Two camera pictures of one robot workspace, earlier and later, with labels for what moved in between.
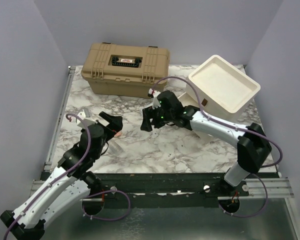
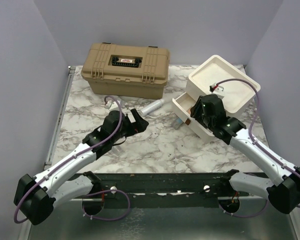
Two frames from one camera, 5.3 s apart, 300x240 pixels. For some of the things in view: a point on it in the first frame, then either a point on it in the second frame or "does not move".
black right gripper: [146, 125] → [195, 110]
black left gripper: [115, 125] → [139, 126]
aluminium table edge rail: [55, 131] does not move
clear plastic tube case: [115, 148] does not move
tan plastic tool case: [124, 70] does not move
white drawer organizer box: [226, 92] does not move
